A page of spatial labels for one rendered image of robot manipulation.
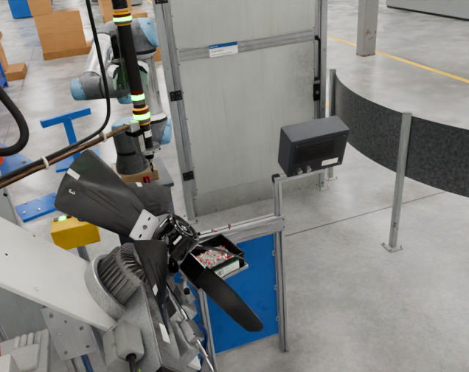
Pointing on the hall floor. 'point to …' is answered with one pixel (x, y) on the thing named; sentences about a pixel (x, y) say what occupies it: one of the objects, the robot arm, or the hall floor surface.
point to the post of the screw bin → (206, 327)
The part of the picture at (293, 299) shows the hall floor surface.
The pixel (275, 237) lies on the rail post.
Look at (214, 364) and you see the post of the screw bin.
